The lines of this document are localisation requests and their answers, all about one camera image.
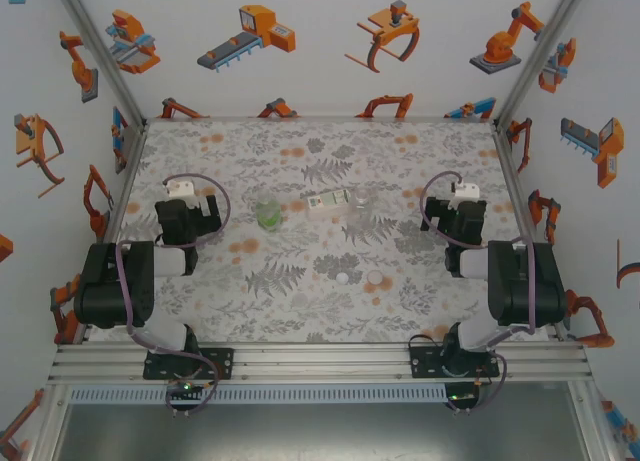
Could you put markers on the green glass cup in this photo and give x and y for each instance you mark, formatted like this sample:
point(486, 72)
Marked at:
point(269, 213)

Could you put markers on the wide white bottle cap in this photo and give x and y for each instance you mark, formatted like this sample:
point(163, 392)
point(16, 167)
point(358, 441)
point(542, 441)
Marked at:
point(375, 278)

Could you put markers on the small white bottle cap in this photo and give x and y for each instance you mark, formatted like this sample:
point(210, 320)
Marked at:
point(342, 279)

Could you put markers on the bottle with green white label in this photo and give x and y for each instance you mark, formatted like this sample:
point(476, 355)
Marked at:
point(327, 203)

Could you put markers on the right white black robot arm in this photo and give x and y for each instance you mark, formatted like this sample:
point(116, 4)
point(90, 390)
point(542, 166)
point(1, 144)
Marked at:
point(520, 281)

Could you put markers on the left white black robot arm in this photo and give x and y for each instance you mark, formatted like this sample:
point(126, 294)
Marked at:
point(100, 291)

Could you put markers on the small green-lit circuit board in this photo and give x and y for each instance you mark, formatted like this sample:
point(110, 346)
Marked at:
point(460, 396)
point(186, 387)

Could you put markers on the floral patterned tablecloth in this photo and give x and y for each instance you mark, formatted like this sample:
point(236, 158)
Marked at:
point(320, 321)

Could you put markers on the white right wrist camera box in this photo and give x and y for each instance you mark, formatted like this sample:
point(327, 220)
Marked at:
point(466, 190)

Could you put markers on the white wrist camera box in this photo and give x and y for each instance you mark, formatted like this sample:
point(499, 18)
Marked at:
point(180, 188)
point(466, 190)

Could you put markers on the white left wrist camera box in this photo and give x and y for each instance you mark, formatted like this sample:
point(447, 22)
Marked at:
point(180, 188)

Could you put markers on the aluminium side rail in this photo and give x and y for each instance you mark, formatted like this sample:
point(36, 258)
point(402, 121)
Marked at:
point(507, 171)
point(127, 181)

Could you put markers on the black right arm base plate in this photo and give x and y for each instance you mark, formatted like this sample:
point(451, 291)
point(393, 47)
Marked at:
point(420, 361)

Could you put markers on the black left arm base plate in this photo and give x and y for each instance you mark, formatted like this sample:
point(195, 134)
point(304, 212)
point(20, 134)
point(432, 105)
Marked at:
point(225, 363)

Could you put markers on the aluminium corner post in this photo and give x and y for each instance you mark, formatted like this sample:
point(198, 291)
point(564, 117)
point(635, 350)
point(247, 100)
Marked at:
point(100, 56)
point(540, 51)

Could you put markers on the aluminium rail frame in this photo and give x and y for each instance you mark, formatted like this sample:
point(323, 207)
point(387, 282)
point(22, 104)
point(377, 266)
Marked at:
point(320, 361)

